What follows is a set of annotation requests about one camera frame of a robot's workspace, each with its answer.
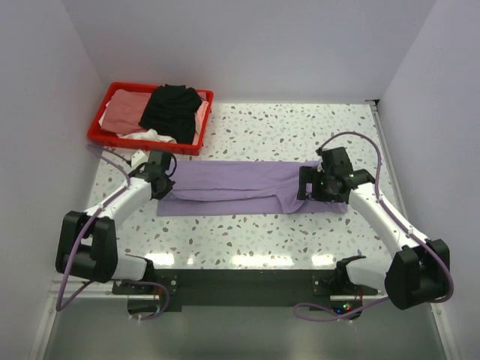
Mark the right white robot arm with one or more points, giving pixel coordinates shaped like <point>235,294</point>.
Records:
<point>419,270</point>

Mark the white cream t shirt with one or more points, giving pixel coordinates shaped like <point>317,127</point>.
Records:
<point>149,135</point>

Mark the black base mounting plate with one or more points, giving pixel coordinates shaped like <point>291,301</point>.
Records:
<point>237,288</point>

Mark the lavender t shirt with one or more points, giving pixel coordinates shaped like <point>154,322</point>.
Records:
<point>220,187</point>

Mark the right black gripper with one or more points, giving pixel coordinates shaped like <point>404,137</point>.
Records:
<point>307,184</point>

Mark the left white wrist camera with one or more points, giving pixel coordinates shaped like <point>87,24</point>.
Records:
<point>139,157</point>

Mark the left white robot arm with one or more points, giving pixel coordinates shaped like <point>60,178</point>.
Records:
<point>87,245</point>

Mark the red plastic tray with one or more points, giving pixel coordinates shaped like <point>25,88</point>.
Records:
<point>105,138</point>

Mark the black t shirt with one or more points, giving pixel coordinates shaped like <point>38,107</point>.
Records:
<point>171,111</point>

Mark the light pink t shirt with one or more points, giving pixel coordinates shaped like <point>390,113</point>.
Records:
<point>199,118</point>

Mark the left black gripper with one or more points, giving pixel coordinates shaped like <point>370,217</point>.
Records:
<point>165,187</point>

